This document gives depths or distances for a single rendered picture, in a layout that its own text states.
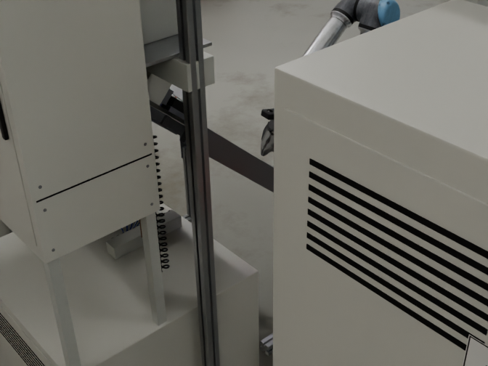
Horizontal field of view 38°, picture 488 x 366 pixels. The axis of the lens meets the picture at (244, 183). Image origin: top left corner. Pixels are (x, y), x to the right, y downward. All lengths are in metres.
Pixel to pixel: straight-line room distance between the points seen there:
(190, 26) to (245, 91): 3.11
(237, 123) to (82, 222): 2.72
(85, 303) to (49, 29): 0.94
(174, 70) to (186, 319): 0.76
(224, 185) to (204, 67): 2.09
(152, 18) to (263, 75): 3.25
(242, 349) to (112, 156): 0.95
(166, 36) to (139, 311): 0.79
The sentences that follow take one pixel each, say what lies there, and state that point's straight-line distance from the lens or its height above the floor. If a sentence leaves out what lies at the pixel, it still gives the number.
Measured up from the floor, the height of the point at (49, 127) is 1.33.
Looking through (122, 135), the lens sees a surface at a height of 1.25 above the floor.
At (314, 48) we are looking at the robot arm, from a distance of 2.75.
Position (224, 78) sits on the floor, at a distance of 4.88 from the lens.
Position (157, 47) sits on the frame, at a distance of 1.69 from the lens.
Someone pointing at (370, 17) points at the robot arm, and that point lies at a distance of 2.74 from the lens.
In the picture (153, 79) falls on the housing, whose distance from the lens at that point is 1.87.
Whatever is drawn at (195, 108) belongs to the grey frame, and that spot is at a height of 1.27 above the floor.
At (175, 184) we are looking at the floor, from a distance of 3.74.
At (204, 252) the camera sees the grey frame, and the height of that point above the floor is 0.84.
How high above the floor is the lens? 2.01
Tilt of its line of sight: 33 degrees down
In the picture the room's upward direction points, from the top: 1 degrees counter-clockwise
